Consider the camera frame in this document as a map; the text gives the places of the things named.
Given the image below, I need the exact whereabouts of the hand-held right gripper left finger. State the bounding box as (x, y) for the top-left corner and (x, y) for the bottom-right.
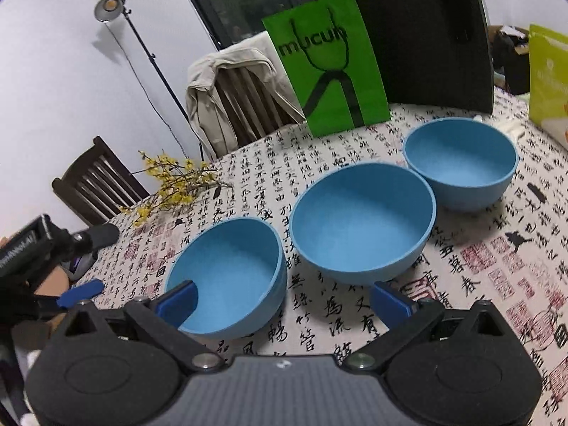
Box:
(62, 280), (225, 373)

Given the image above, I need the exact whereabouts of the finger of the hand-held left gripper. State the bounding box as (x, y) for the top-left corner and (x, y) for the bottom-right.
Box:
(60, 224), (120, 258)
(31, 279), (105, 316)

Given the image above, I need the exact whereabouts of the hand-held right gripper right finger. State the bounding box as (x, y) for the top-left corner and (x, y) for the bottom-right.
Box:
(344, 280), (507, 373)

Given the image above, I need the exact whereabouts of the blue bowl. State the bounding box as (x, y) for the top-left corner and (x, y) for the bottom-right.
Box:
(402, 118), (519, 212)
(165, 217), (288, 339)
(289, 163), (438, 285)

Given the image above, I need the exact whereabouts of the grey and purple cloth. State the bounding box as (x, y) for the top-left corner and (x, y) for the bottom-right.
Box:
(66, 253), (98, 280)

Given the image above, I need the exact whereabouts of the dark wooden chair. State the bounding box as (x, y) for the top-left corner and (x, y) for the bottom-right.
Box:
(52, 136), (152, 227)

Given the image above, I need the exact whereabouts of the yellow flower branch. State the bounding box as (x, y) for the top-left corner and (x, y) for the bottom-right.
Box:
(119, 151), (234, 227)

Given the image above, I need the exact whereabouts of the calligraphy printed tablecloth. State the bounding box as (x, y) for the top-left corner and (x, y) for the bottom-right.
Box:
(71, 86), (568, 413)

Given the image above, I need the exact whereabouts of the beige jacket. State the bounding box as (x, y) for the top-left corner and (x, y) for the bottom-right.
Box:
(185, 32), (307, 160)

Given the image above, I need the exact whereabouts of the green paper bag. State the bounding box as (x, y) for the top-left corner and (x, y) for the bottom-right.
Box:
(262, 0), (391, 138)

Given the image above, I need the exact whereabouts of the wooden chair under jacket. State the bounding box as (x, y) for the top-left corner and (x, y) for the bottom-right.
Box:
(213, 64), (307, 147)

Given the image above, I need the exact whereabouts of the studio lamp on stand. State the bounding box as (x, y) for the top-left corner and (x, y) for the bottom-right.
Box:
(93, 0), (207, 160)

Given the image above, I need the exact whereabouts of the black paper bag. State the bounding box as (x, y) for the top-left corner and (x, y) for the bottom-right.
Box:
(346, 0), (495, 115)

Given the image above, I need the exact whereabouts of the yellow-green snack box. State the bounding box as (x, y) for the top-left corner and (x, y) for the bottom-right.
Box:
(528, 24), (568, 138)

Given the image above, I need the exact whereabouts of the dark framed glass door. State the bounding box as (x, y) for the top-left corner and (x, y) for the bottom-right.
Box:
(171, 0), (351, 51)

